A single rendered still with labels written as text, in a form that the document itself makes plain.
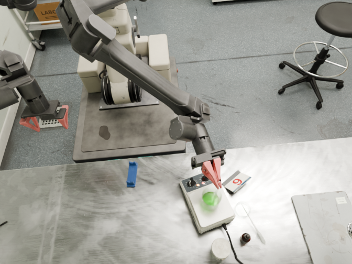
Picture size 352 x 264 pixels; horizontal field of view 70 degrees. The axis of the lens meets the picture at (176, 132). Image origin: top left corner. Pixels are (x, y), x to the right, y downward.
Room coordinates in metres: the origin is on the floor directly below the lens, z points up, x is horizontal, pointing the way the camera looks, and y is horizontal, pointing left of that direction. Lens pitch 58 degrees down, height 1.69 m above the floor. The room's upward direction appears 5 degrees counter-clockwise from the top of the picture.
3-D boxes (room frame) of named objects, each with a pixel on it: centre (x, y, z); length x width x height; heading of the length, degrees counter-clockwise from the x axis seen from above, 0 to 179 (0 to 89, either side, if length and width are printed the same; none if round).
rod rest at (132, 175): (0.39, 0.19, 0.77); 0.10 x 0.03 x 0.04; 175
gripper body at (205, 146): (0.34, -0.08, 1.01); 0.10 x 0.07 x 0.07; 102
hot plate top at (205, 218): (0.23, -0.10, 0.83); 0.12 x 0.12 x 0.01; 16
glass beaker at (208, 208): (0.24, -0.10, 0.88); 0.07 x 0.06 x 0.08; 112
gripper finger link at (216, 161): (0.27, -0.09, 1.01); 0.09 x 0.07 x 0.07; 12
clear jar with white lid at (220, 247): (0.10, -0.11, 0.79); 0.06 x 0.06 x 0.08
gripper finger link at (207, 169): (0.27, -0.11, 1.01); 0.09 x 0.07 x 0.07; 12
